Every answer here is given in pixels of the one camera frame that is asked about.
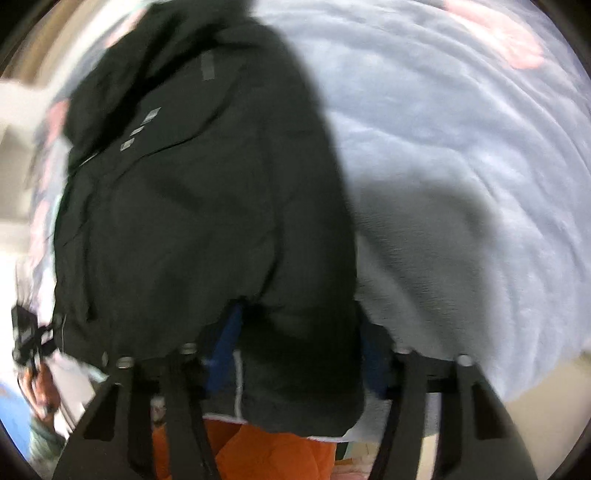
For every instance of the person's orange clothing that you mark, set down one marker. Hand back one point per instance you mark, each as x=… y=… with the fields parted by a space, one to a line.
x=268 y=457

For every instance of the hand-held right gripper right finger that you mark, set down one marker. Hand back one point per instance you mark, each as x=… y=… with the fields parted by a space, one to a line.
x=374 y=364

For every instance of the black hooded jacket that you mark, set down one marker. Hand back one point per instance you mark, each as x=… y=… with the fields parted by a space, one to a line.
x=198 y=207

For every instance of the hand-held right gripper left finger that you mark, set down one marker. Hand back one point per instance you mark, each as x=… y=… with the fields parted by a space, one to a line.
x=226 y=355

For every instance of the grey floral blanket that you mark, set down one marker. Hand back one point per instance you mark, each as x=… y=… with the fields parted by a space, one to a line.
x=461 y=161

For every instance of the person's left forearm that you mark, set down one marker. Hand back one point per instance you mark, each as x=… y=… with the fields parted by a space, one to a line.
x=44 y=392

